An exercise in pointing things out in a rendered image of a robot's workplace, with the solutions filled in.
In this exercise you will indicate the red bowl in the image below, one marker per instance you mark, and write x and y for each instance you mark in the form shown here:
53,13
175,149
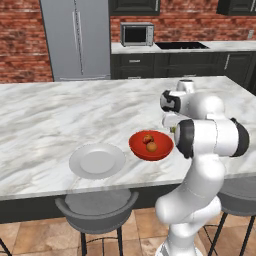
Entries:
160,151

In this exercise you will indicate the white round plate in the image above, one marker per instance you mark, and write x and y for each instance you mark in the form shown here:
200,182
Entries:
97,161

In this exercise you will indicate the yellow-green fruit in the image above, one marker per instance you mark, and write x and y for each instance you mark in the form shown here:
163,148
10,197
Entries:
173,129

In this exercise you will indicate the black hob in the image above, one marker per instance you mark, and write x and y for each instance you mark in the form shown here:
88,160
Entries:
181,45

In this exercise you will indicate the silver microwave oven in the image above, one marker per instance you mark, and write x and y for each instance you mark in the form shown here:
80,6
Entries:
137,34

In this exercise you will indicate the red round fruit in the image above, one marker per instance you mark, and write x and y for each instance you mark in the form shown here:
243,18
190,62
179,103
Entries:
147,138

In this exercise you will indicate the dark wall cupboard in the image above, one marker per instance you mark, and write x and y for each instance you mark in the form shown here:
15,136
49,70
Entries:
237,6
134,6

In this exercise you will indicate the white wall socket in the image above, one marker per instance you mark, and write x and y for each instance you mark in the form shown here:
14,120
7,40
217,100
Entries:
250,34

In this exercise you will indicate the silver fridge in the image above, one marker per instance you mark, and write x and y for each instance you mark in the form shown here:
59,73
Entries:
76,40

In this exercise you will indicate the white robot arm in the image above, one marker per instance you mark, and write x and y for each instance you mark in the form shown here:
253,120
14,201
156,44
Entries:
200,186

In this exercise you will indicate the dark base cupboard run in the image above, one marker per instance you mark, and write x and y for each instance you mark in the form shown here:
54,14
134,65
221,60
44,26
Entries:
173,65

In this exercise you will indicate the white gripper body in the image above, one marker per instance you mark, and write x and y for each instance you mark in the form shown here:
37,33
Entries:
170,120

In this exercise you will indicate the orange round fruit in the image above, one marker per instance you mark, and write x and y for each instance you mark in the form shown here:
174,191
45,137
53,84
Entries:
151,147

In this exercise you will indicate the grey bar stool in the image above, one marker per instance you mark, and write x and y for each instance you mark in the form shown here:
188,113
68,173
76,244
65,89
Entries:
238,200
96,210

